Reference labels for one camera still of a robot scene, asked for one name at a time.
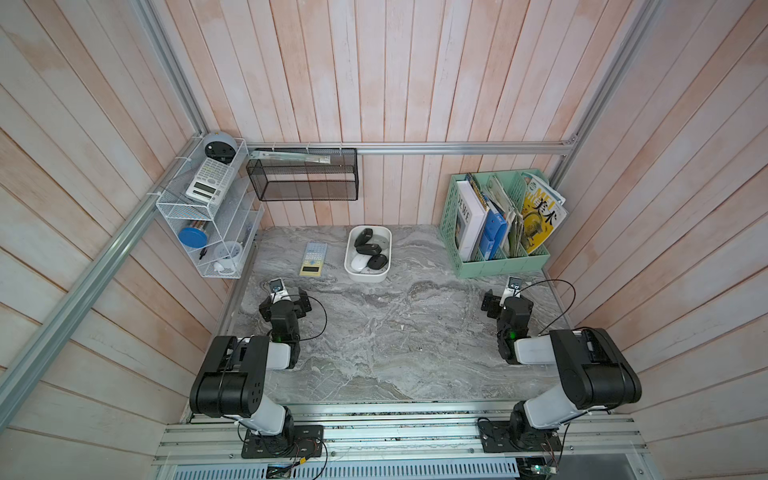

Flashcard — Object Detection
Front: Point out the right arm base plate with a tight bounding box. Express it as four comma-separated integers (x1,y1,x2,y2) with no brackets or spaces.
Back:
476,417,562,453

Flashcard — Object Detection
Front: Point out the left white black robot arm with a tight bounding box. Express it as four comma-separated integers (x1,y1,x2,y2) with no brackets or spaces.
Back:
189,289,312,441

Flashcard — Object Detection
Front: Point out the white computer mouse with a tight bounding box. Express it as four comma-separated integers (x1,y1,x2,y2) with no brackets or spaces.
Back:
350,254,372,273

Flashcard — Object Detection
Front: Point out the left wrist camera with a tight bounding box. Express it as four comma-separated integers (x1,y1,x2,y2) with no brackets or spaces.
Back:
268,278,290,303

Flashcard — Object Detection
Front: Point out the white plastic storage box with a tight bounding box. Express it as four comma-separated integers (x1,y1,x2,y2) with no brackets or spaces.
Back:
344,225,393,283

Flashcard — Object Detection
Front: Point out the white wire wall shelf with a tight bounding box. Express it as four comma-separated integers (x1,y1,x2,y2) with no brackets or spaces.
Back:
156,132,264,279

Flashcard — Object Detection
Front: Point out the round grey black speaker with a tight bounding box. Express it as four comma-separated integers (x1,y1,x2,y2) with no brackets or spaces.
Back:
203,131,238,165

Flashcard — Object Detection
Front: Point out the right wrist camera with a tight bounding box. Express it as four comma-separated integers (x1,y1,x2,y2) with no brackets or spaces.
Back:
500,276,524,304

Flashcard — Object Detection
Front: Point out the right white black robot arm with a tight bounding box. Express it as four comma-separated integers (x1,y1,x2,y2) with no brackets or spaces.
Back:
481,290,642,437

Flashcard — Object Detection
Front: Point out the aluminium rail base frame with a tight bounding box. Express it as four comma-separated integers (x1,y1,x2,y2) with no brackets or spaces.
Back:
150,401,661,479

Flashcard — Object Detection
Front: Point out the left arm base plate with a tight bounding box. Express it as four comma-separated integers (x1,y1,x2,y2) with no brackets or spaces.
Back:
241,424,324,459

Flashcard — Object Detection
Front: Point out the white cup on shelf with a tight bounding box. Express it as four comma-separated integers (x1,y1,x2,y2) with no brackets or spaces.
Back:
213,241,243,275

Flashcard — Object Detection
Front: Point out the thick white book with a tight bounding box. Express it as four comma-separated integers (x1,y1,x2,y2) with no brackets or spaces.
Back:
455,180,488,262

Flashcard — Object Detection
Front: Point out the yellow art magazine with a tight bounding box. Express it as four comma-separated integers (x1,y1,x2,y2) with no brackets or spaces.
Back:
521,172,568,255

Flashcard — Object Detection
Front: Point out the white grey desk calculator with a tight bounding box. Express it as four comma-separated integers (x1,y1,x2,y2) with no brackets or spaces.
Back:
185,158,235,205

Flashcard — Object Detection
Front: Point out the flat packet on basket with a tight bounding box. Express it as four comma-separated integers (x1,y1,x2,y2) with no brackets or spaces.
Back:
249,150,331,165

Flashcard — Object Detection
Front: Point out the green plastic file crate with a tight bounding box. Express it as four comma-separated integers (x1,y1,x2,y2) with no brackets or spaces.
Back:
439,169,550,279

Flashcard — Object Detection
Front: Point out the black mouse with logo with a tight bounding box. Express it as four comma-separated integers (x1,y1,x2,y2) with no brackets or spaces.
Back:
367,254,389,271

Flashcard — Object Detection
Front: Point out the black mesh wall basket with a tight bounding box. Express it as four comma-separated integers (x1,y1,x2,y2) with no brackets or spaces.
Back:
246,147,360,202

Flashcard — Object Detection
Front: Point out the yellow blue calculator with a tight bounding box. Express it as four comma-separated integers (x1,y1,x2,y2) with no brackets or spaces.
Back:
299,242,328,278

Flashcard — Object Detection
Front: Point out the blue folder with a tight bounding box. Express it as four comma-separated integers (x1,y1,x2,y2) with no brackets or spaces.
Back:
478,200,507,261

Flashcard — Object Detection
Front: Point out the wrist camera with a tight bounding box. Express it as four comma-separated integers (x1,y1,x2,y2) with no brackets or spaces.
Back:
268,278,290,303
500,276,524,304

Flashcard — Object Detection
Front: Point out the black ribbed mouse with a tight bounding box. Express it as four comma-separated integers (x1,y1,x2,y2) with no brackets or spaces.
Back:
354,228,373,247

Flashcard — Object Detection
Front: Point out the blue lid container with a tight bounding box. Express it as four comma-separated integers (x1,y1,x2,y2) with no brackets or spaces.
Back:
177,220,209,249

